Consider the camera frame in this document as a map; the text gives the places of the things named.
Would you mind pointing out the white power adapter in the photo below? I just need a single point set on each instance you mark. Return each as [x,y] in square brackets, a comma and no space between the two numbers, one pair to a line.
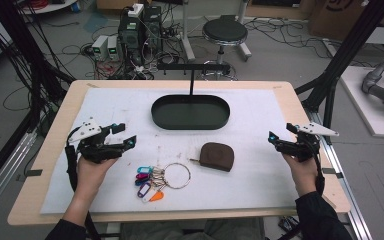
[135,10]

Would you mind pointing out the grey power supply unit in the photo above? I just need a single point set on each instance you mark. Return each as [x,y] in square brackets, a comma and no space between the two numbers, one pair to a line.
[99,46]
[113,48]

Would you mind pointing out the aluminium frame rail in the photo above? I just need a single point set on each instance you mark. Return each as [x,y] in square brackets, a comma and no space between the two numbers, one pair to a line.
[346,186]
[3,170]

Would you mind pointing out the white platform board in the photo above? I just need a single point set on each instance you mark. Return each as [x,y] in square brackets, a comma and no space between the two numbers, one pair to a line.
[363,110]

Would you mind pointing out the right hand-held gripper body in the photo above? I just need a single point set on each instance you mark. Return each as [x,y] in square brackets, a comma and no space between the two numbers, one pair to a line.
[305,146]

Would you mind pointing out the white table mat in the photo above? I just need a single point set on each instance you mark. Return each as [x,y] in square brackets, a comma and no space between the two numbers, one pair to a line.
[240,186]

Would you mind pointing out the cardboard box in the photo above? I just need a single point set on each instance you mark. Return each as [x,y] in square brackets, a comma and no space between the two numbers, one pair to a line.
[336,16]

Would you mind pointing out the black round stool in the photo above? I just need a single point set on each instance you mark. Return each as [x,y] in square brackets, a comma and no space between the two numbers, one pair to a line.
[225,31]

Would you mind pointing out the person's right hand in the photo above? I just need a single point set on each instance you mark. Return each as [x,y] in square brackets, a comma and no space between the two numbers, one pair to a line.
[305,176]

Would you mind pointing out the person's left hand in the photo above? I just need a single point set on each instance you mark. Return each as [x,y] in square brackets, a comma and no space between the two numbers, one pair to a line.
[90,176]

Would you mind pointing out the brown zipper pouch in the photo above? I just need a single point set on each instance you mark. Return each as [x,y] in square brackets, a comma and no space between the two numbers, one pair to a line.
[217,156]

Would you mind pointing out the black computer tower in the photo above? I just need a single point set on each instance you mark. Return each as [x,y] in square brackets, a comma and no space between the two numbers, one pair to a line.
[152,30]
[130,36]

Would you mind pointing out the black frame post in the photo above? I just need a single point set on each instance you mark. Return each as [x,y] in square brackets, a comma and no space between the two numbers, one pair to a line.
[343,56]
[20,50]

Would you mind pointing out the black hanger stand with tray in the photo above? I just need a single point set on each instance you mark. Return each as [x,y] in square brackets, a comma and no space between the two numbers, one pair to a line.
[190,113]

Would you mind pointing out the person's legs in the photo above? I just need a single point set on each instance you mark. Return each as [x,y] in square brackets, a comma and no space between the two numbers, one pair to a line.
[193,230]

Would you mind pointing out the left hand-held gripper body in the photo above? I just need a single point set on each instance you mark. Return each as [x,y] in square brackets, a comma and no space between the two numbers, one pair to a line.
[95,150]

